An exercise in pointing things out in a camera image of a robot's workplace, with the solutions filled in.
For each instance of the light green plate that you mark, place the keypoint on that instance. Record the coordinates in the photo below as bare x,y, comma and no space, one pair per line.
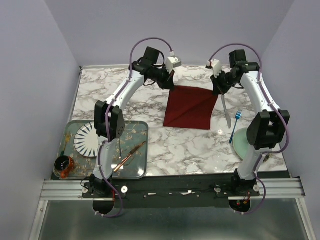
240,143

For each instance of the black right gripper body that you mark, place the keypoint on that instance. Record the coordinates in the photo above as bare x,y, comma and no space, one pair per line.
226,81

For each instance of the aluminium frame rail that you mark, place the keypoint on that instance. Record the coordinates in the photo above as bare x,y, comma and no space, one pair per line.
72,190

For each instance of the black and orange cup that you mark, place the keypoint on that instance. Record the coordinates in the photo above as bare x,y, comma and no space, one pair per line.
64,165

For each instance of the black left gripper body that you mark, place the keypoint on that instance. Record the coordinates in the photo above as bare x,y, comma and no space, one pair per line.
160,76

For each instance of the blue handled fork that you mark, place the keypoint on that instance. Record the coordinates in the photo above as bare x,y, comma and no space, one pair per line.
237,118

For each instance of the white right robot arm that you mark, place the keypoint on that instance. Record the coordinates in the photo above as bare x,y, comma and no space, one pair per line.
270,124

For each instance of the rose gold knife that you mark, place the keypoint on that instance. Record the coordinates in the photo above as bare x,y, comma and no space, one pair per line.
129,155

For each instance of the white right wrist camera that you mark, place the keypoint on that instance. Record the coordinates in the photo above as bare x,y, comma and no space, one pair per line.
215,66

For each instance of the silver spoon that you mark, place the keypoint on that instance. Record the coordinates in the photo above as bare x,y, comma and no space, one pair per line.
120,149

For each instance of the silver table knife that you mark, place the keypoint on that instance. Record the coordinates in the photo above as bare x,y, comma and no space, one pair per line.
227,115

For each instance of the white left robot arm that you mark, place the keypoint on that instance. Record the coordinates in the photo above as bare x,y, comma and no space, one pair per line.
109,120

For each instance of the gold fork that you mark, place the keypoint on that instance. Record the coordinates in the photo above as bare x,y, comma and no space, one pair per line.
67,139

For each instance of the dark red cloth napkin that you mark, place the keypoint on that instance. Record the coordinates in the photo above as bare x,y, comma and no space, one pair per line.
189,108

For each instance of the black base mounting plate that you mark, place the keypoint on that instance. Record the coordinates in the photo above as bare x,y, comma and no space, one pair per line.
208,200

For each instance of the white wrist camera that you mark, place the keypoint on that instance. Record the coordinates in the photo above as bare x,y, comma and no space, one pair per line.
172,62
215,66

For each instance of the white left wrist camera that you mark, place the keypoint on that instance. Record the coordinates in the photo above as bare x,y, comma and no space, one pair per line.
172,62

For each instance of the blue striped white plate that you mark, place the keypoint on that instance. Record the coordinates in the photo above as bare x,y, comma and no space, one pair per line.
86,141

